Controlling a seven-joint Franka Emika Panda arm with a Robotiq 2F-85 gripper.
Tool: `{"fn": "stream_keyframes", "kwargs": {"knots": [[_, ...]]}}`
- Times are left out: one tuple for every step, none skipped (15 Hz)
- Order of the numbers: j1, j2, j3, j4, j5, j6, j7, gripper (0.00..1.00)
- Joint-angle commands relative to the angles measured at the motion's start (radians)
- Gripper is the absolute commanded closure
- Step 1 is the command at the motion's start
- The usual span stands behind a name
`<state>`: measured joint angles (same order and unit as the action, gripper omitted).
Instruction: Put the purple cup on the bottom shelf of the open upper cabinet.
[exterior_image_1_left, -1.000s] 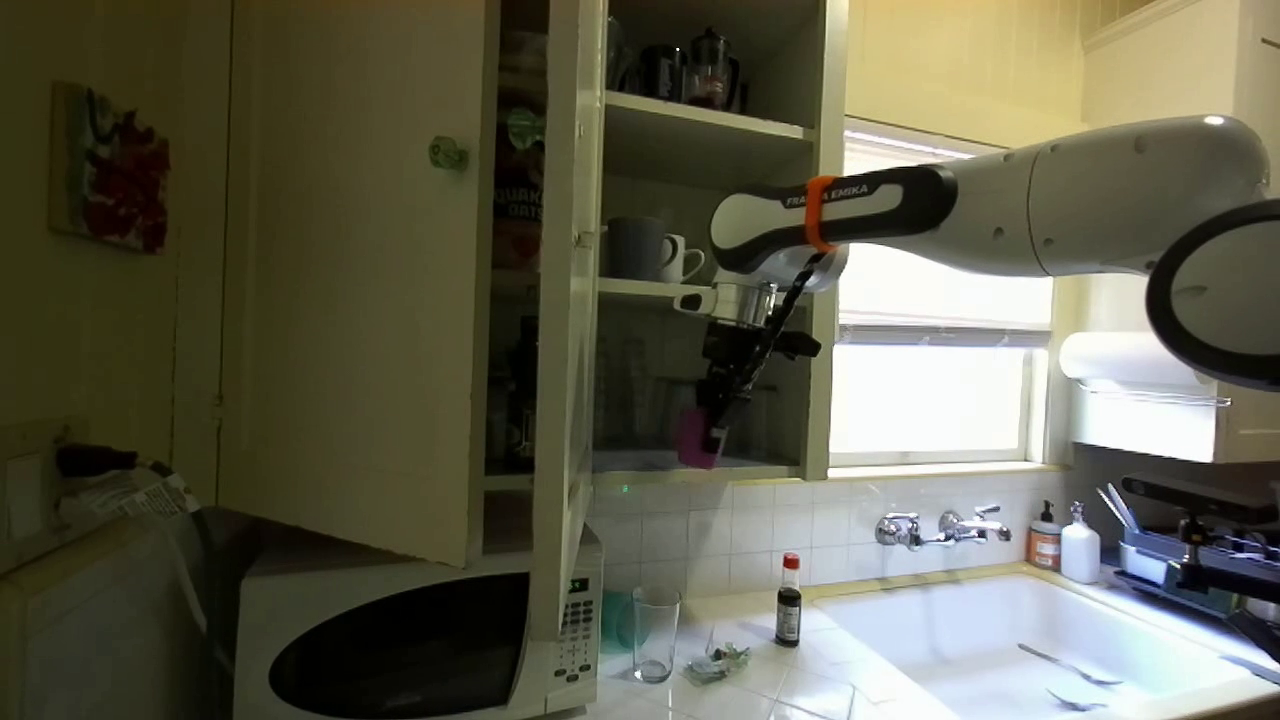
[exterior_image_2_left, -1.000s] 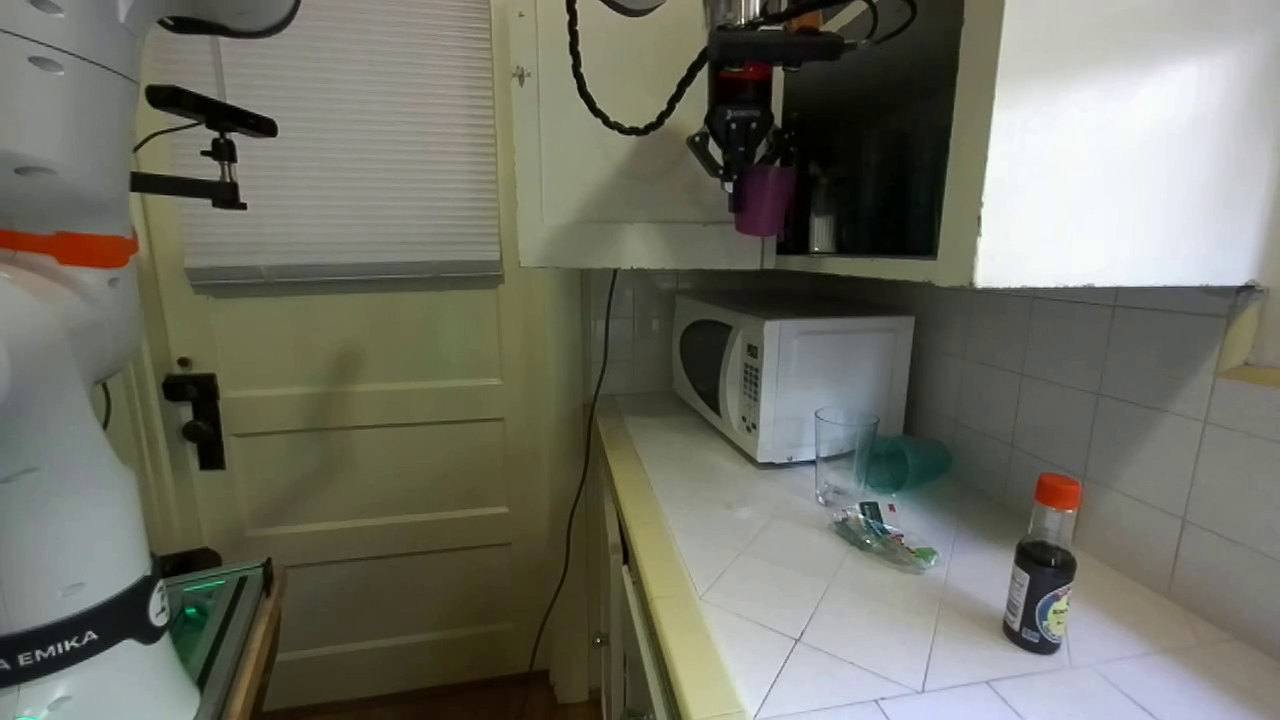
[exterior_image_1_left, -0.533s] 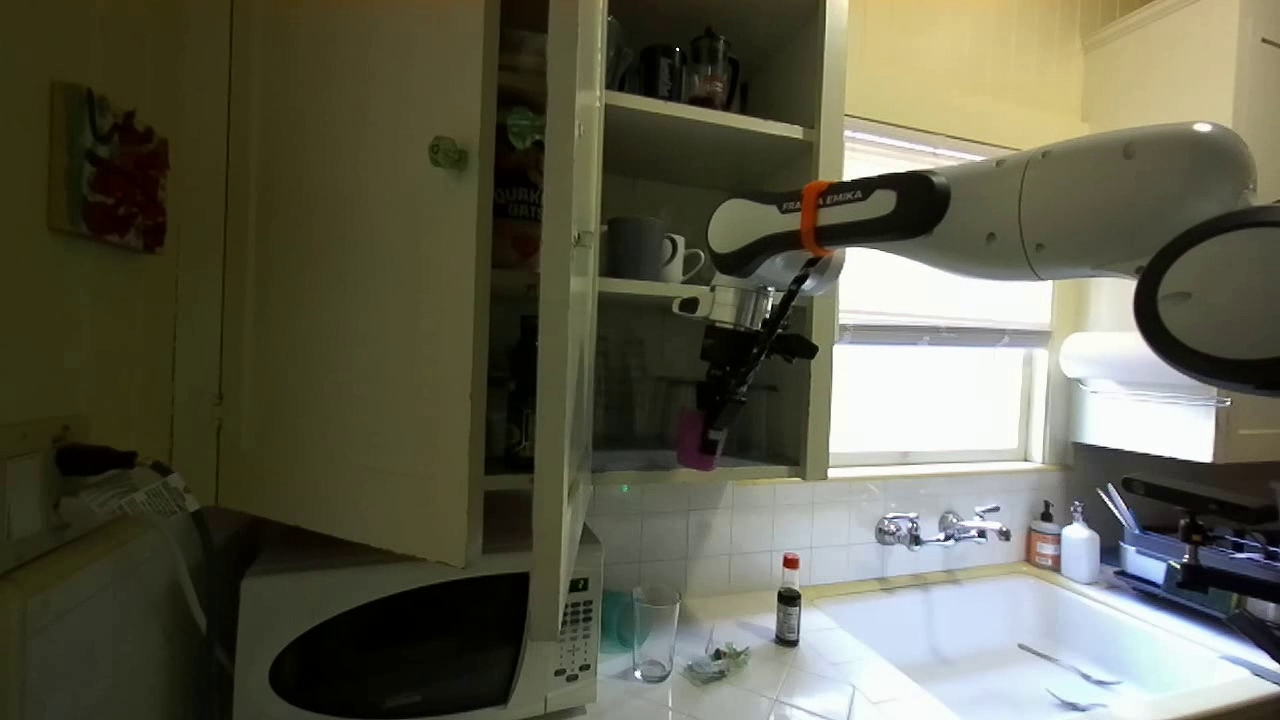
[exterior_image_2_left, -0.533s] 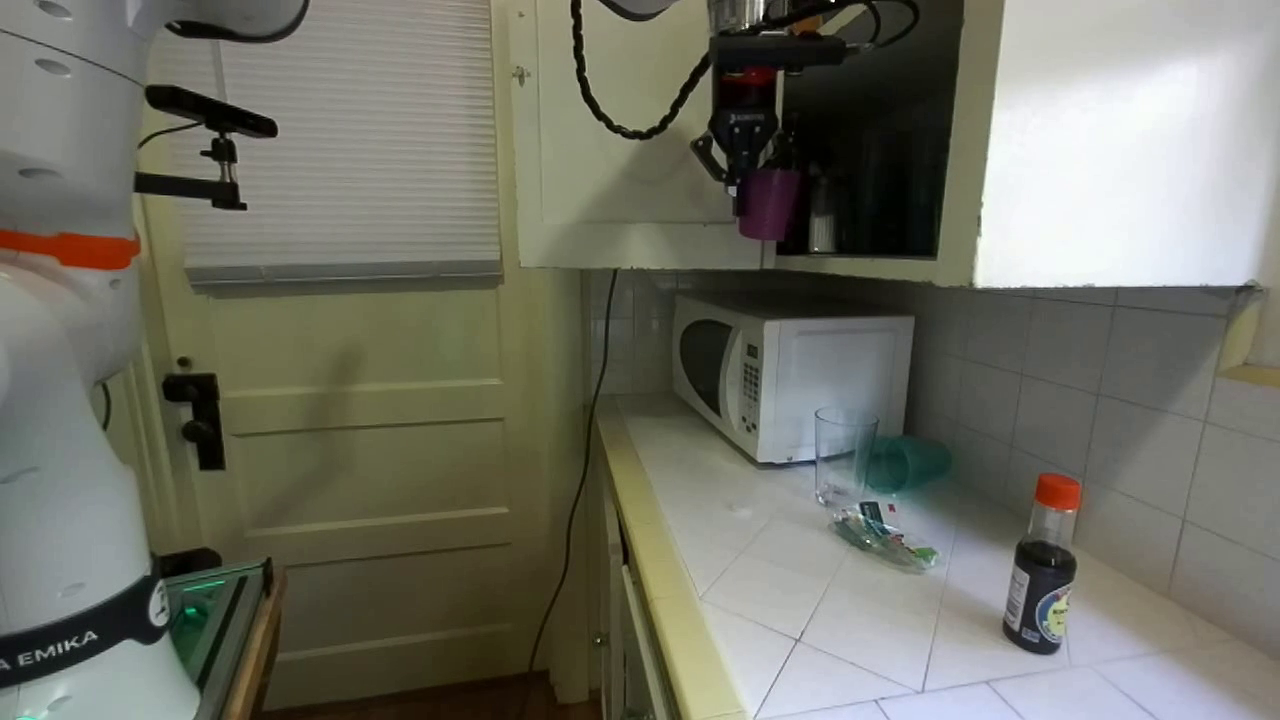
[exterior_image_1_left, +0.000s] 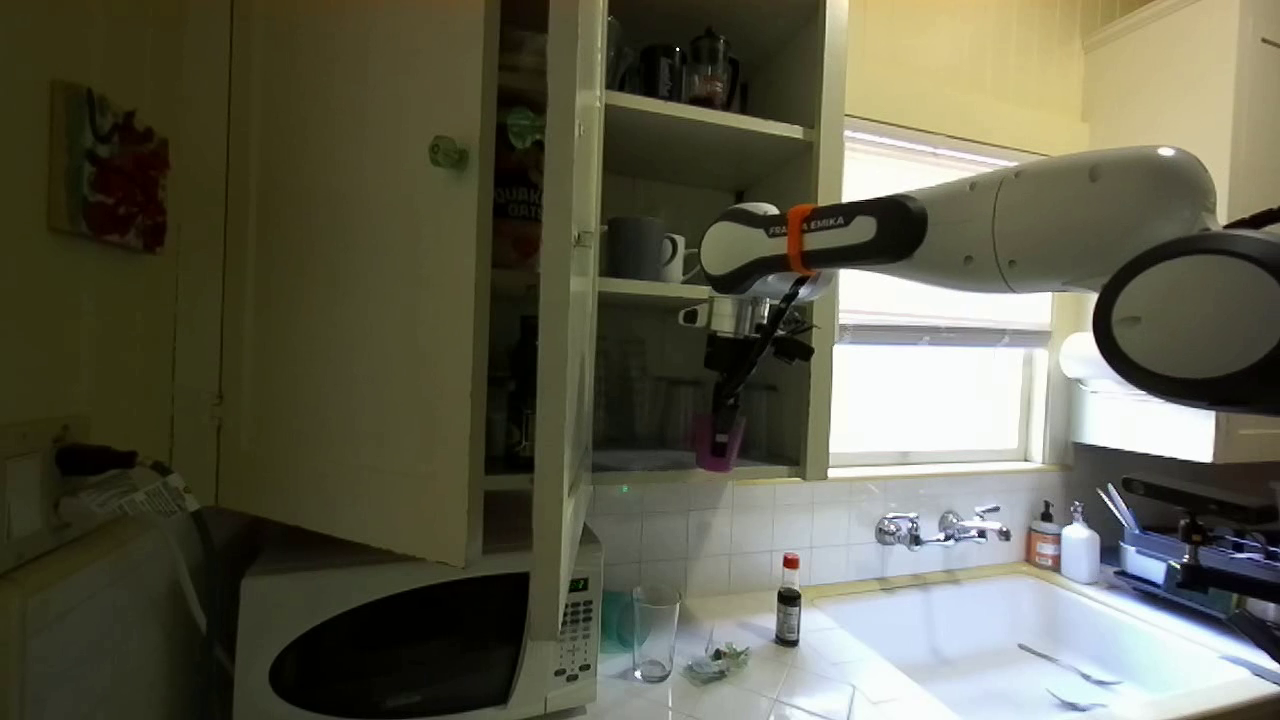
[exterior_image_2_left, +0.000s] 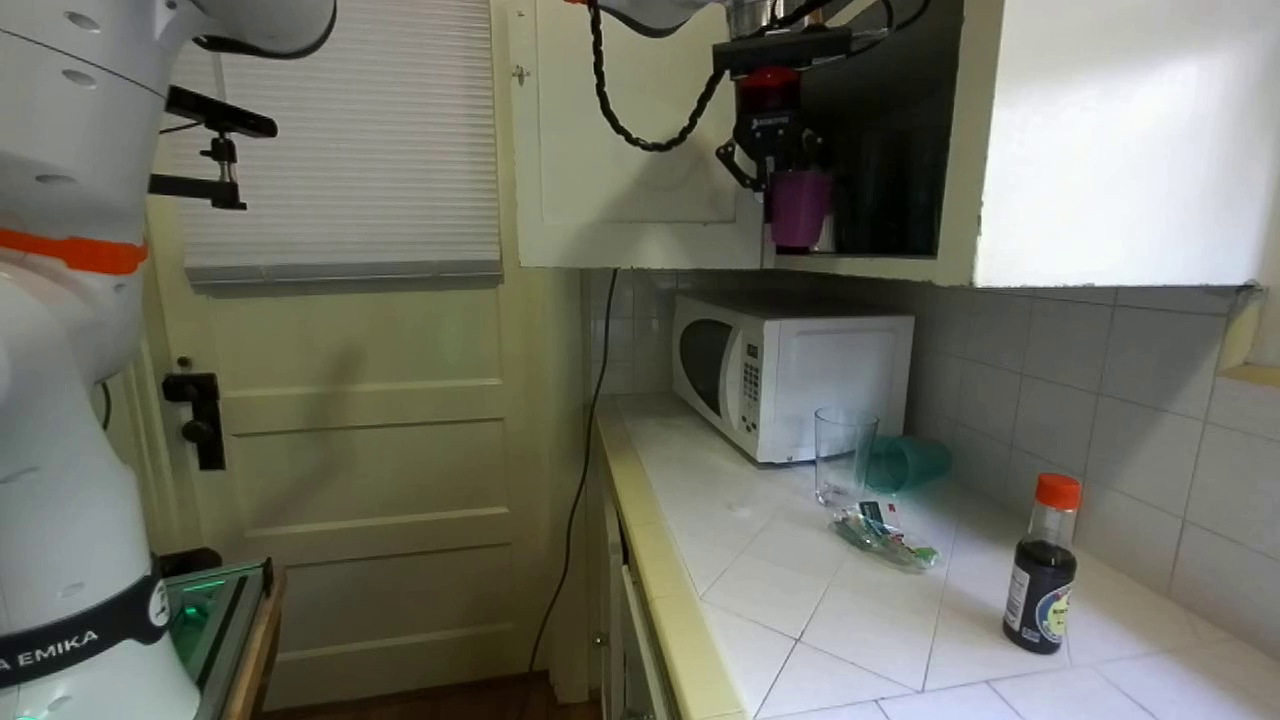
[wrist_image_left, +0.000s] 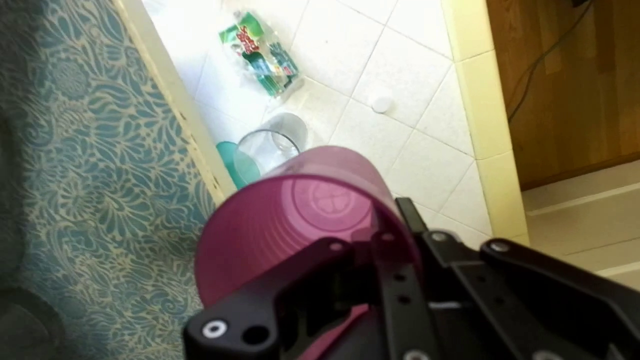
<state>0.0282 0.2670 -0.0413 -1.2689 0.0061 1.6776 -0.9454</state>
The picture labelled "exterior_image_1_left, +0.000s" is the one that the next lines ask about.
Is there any white window blind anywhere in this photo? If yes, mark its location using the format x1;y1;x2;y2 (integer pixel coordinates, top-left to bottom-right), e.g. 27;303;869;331
838;124;1066;335

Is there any plain cream cabinet door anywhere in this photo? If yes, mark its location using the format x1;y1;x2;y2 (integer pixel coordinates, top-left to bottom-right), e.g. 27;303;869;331
528;0;599;633

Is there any chrome tap with spout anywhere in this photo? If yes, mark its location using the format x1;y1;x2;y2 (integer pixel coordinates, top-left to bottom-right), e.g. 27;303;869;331
938;500;1017;546

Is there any white kitchen sink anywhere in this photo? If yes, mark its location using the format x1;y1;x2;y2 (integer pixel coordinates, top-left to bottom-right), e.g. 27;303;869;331
812;563;1280;720

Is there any clear drinking glass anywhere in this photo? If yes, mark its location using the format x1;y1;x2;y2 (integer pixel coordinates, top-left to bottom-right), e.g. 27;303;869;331
630;596;683;689

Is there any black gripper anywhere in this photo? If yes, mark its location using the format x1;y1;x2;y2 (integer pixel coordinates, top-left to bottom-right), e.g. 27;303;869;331
699;322;815;438

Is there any dark sauce bottle orange cap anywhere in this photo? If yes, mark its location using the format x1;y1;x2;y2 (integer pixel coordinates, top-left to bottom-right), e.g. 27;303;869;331
771;552;807;652

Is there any teal plastic cup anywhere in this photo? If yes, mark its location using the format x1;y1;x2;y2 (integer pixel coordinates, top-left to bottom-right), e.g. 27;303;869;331
595;584;645;657

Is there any red flower wall picture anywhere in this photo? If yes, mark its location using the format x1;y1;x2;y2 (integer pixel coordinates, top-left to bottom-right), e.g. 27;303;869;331
47;80;176;260

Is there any clear shelf glass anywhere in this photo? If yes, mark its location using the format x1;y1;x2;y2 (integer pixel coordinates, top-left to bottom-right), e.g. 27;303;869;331
744;382;789;460
662;374;714;457

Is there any cream cabinet door with knob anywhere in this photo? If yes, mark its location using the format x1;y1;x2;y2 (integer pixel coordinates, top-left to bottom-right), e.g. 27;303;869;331
216;0;493;571

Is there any small black object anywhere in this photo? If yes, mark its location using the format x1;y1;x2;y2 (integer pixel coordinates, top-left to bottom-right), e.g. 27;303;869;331
52;438;140;479

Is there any white wall cabinet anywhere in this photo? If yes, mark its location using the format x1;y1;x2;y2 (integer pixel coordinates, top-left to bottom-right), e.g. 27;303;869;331
1066;0;1280;468

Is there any white mug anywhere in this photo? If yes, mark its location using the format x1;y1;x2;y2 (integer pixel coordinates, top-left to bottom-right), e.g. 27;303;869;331
606;212;708;289

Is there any crumpled green wrapper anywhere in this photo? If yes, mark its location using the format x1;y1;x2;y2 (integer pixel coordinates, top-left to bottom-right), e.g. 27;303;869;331
683;640;758;683

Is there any cream upper cabinet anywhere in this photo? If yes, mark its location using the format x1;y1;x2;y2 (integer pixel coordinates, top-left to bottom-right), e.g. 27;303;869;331
483;0;852;493

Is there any small metal pot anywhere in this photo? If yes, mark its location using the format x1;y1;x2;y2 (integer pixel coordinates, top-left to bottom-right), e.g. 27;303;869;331
634;38;687;98

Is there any dark glass coffee pot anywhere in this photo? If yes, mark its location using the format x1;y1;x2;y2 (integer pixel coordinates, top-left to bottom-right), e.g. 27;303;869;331
681;23;750;114

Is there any short metal utensil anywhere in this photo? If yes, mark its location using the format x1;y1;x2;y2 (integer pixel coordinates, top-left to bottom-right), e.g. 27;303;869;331
1045;683;1112;716

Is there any white dish soap bottle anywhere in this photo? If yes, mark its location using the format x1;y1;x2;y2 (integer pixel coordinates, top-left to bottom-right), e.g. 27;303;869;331
1059;500;1107;587

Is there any brown soap bottle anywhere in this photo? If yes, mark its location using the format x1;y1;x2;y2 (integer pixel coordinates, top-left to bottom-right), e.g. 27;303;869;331
1023;494;1068;576

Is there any white appliance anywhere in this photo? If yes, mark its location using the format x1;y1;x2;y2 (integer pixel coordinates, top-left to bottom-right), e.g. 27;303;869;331
0;510;214;720

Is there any white microwave oven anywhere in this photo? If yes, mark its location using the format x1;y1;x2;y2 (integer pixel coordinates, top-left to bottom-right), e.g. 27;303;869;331
233;532;610;720

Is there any long metal utensil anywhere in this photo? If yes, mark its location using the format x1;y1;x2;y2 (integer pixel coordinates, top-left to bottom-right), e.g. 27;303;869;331
1017;640;1125;693

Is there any chrome tap handle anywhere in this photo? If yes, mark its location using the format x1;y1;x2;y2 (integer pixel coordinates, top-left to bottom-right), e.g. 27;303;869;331
871;507;934;556

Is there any purple plastic cup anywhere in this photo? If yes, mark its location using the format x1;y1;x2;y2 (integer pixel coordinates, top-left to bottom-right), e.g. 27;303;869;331
694;402;750;477

